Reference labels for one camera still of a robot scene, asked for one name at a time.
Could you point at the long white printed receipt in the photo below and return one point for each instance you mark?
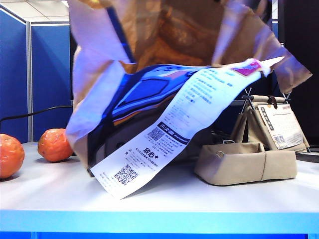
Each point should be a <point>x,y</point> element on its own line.
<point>169,124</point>

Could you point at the brown printed paper bag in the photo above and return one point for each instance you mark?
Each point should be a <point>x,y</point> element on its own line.
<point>174,37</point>

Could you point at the orange fruit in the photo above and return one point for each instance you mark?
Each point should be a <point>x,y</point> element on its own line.
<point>53,145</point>
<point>10,156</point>

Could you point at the beige fabric tray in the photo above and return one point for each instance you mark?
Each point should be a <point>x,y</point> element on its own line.
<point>236,164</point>

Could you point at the beige fabric tent organizer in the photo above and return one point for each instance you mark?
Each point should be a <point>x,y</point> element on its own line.
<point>258,132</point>

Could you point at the blue office partition panel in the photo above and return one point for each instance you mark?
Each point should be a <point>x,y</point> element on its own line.
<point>12,74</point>
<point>49,74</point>

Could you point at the white desk calendar card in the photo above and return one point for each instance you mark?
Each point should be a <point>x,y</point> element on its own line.
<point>281,124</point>

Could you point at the black monitor stand base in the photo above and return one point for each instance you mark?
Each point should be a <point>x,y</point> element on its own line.
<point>309,157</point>

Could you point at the black HSD monitor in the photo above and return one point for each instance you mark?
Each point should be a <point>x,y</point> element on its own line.
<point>304,25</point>

